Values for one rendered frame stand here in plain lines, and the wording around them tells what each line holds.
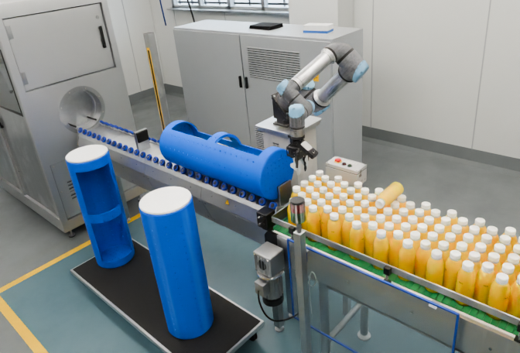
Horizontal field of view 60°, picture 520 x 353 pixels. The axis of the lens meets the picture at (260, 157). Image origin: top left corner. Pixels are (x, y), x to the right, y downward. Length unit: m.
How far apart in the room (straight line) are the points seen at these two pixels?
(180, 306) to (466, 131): 3.41
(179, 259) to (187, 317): 0.41
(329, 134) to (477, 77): 1.54
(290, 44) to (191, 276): 2.36
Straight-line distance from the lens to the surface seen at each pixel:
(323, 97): 2.67
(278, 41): 4.22
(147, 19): 7.87
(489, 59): 4.72
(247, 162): 2.37
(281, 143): 2.86
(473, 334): 1.95
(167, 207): 2.37
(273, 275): 2.27
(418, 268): 2.00
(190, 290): 2.64
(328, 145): 4.20
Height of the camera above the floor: 2.22
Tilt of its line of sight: 26 degrees down
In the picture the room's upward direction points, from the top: 6 degrees counter-clockwise
